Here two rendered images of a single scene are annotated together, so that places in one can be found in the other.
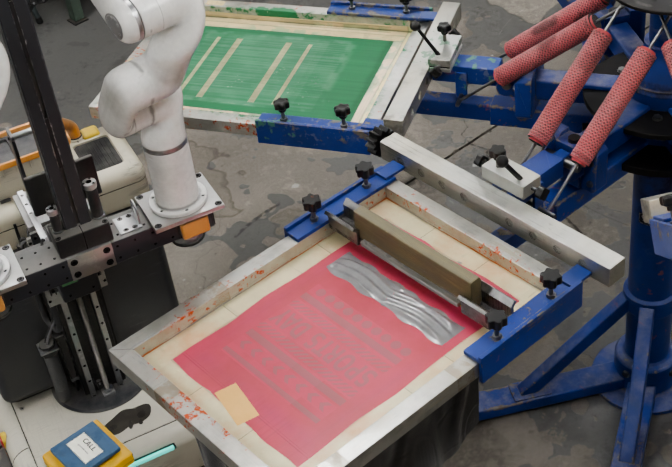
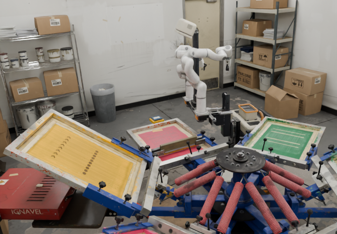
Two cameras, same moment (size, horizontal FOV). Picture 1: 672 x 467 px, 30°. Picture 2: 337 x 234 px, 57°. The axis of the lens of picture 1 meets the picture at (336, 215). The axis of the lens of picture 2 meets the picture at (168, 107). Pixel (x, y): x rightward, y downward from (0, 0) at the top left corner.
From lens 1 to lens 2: 3.54 m
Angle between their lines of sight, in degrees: 86
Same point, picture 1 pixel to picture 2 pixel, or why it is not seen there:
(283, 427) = (147, 134)
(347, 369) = (157, 141)
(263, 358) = (167, 133)
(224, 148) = not seen: outside the picture
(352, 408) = (146, 140)
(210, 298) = (184, 126)
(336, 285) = not seen: hidden behind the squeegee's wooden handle
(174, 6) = (184, 61)
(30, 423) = not seen: hidden behind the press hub
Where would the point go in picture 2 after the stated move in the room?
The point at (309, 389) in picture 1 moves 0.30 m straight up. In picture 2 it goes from (155, 137) to (153, 108)
